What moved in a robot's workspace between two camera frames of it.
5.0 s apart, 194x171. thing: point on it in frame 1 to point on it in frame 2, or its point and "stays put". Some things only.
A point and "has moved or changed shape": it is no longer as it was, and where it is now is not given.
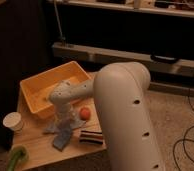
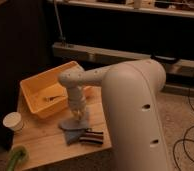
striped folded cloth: (91, 137) stays put
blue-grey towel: (63, 130) has moved or changed shape
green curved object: (17, 149) stays put
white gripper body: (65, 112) to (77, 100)
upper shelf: (176, 8) stays put
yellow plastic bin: (35, 90) stays put
